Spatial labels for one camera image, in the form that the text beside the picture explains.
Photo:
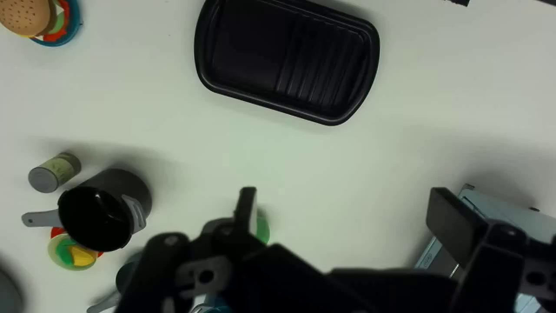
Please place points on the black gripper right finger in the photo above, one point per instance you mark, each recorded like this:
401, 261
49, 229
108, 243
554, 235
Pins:
457, 222

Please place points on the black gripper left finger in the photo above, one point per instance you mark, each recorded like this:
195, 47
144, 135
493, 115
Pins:
245, 203

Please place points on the green toy object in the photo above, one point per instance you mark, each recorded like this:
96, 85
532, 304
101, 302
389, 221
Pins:
262, 226

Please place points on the black cooking pot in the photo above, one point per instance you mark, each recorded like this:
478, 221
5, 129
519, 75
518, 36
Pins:
104, 209

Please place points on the light blue toy oven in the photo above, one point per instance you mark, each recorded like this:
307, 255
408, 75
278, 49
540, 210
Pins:
506, 210

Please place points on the black plastic tray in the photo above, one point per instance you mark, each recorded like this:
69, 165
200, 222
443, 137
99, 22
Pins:
288, 54

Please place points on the yellow green red toy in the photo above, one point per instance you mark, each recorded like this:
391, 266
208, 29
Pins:
71, 254

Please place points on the small olive tin can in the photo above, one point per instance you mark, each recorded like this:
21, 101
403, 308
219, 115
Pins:
54, 172

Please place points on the grey plastic utensil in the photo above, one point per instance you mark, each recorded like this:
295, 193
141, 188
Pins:
40, 219

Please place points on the toy burger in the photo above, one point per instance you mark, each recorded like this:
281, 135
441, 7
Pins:
28, 16

